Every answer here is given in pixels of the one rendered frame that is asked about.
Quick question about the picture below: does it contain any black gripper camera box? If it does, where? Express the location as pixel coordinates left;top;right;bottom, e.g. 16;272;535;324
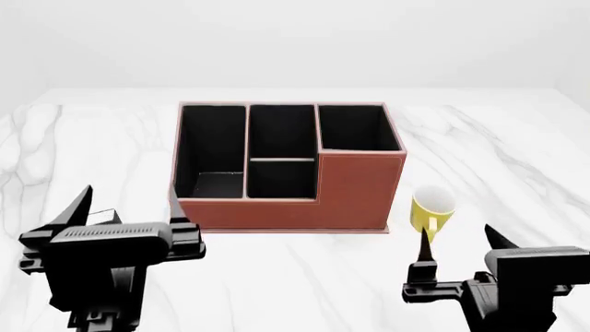
47;221;175;268
482;245;590;297

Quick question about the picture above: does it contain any black right gripper camera box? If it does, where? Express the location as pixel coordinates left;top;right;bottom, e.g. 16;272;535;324
482;245;590;297

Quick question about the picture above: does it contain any black left gripper camera box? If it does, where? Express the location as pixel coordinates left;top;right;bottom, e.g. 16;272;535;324
47;221;175;268

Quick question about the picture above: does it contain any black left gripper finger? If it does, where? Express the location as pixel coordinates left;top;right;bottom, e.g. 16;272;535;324
18;184;94;249
167;188;207;260

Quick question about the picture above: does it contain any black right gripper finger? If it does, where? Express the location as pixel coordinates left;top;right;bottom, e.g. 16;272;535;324
483;223;521;252
407;227;439;285

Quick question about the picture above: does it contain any brown leather desk caddy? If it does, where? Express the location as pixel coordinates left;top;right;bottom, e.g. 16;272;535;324
168;101;408;235

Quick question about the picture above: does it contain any yellow and white mug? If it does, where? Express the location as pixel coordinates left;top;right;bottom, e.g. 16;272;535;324
410;185;457;243

